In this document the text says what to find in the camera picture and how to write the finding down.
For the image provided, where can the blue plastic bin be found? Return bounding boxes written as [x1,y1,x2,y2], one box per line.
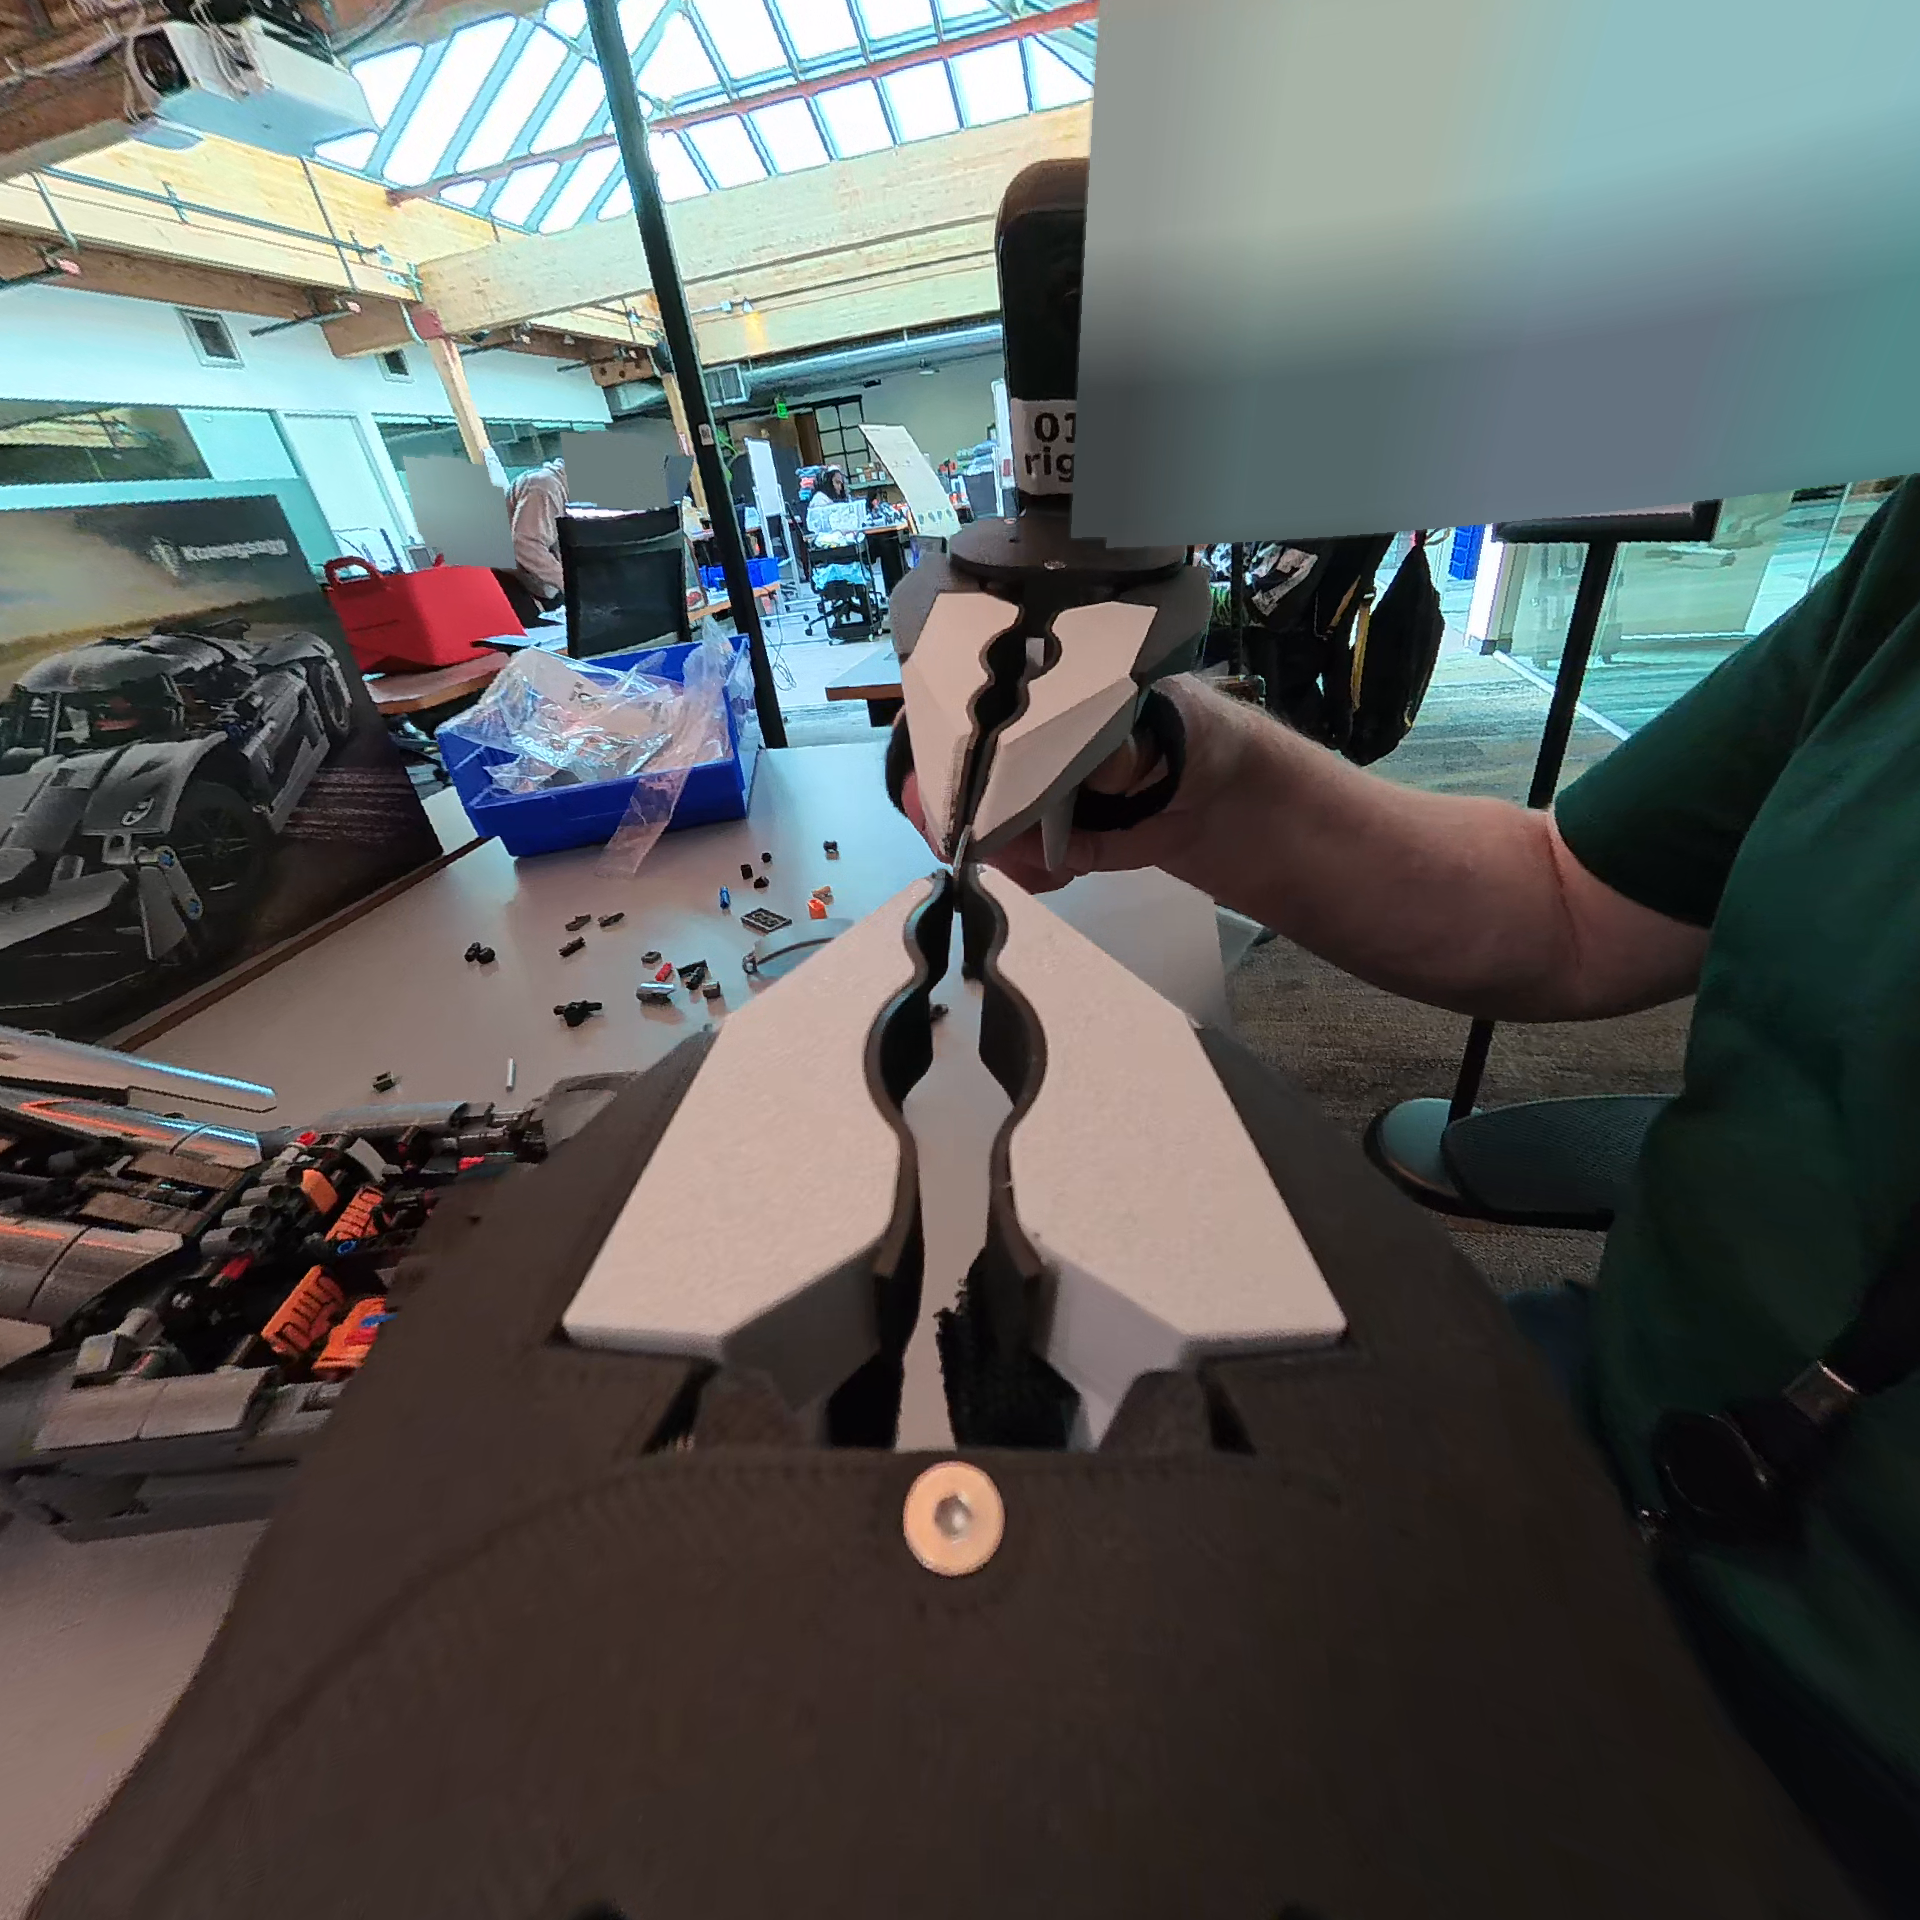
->
[439,642,752,862]

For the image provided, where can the white board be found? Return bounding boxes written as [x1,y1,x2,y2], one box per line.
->
[861,423,963,539]

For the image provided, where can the red bag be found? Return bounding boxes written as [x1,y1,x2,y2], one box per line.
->
[319,555,531,678]

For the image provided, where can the person in green shirt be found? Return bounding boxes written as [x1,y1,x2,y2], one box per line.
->
[1550,478,1920,1870]

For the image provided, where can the black backpack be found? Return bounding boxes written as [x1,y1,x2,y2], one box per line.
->
[1341,531,1452,768]

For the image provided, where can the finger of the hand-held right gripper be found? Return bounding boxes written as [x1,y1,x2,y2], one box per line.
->
[972,599,1168,880]
[902,591,1056,874]

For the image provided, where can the person's right forearm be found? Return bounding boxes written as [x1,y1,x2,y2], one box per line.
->
[1286,732,1715,1023]

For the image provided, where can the person's right hand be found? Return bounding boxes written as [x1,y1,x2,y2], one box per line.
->
[894,674,1301,902]

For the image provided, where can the teal office chair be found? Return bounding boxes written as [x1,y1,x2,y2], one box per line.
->
[1363,1092,1675,1237]

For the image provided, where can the clear plastic bags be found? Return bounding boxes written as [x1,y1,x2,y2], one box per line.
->
[439,634,755,880]

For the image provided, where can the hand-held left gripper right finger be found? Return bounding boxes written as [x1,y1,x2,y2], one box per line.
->
[958,866,1351,1448]

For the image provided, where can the black metal stand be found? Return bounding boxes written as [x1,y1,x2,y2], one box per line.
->
[1446,498,1722,1119]

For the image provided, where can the ceiling projector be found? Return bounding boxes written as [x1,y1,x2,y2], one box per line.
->
[124,10,380,146]

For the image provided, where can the lego box with car picture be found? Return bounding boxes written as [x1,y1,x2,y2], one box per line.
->
[0,491,447,1040]

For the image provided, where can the black white bag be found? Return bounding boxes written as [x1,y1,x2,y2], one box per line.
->
[1207,534,1396,751]

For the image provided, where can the scattered small lego pieces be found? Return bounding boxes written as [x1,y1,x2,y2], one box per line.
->
[367,839,840,1098]

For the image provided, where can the black office chair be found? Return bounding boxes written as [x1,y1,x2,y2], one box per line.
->
[554,506,696,660]

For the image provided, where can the black floor lamp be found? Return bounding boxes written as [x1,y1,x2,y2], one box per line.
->
[583,0,791,749]

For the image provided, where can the grey lego car model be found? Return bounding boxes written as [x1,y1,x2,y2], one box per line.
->
[0,1026,640,1548]

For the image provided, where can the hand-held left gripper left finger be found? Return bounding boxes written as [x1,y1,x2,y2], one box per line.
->
[560,874,952,1448]

